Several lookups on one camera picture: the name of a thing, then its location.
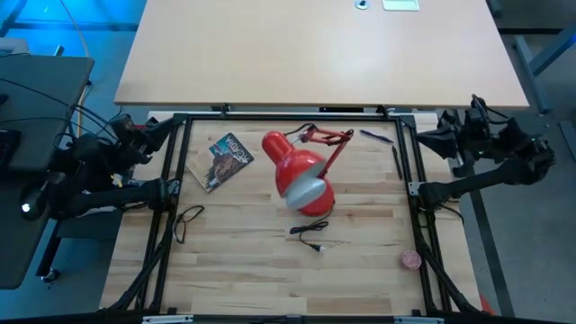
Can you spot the pink round disc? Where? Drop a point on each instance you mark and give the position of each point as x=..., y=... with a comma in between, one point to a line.
x=411, y=260

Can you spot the dark grey side desk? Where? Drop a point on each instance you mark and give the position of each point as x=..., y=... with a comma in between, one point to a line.
x=45, y=90

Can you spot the silver metal bracket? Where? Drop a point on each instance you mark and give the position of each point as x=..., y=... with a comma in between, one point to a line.
x=418, y=320
x=167, y=319

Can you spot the black pen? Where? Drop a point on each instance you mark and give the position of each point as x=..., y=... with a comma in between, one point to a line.
x=397, y=162

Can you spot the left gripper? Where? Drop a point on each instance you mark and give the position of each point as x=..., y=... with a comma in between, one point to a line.
x=128, y=139

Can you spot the grey metal desk frame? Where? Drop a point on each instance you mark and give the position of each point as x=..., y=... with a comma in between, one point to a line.
x=540, y=58

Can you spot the yellow tag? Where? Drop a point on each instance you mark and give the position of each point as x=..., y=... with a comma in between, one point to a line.
x=117, y=180

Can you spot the light wooden desk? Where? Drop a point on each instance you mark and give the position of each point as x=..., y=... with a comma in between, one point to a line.
x=315, y=54

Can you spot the purple pen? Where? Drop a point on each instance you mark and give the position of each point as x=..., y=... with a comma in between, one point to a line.
x=375, y=136

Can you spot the red plastic corner piece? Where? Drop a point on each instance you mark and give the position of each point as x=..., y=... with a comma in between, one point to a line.
x=486, y=306

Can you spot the black eyeglasses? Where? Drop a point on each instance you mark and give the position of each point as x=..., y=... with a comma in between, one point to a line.
x=179, y=231

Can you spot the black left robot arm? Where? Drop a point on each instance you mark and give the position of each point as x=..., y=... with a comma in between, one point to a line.
x=112, y=198

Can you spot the red square plate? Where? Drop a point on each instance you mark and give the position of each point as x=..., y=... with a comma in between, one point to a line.
x=140, y=128

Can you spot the illustrated booklet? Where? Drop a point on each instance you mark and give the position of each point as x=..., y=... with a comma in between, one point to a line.
x=220, y=162

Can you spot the silver round grommet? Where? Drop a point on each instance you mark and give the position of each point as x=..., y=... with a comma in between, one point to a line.
x=362, y=4

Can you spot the red articulated desk lamp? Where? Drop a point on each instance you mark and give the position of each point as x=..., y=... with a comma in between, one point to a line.
x=288, y=157

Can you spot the white outlet plate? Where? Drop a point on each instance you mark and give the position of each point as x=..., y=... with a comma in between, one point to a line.
x=400, y=4

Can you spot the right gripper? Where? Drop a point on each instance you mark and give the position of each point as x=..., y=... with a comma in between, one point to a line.
x=472, y=144

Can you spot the black aluminium frame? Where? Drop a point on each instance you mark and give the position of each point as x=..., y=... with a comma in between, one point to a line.
x=198, y=116

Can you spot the black caster wheel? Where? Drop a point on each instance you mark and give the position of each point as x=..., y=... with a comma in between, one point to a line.
x=50, y=275

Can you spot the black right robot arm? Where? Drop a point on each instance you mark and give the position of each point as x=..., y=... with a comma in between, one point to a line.
x=472, y=184

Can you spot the black computer mouse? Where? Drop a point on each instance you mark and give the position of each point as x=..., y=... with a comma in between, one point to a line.
x=38, y=193

